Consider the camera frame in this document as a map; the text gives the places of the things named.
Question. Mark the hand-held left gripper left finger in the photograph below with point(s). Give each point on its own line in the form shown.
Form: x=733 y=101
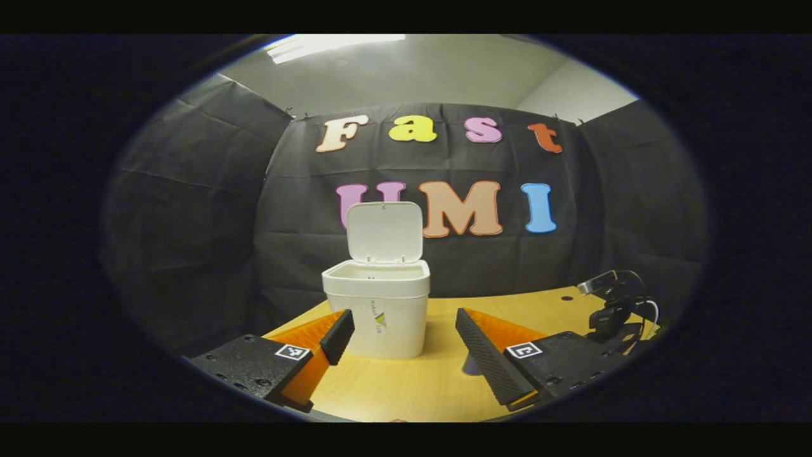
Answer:
x=338 y=335

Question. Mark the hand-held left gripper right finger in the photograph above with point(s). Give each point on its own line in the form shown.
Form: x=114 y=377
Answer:
x=487 y=362

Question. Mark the white desktop garbage bin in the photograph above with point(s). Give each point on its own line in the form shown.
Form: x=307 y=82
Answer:
x=387 y=304

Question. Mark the wooden desktop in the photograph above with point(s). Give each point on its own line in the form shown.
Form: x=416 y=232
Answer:
x=406 y=387

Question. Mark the black webcam on stand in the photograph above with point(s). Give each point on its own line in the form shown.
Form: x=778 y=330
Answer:
x=612 y=304

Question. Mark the black backdrop cloth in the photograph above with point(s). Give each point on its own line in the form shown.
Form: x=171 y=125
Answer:
x=203 y=209

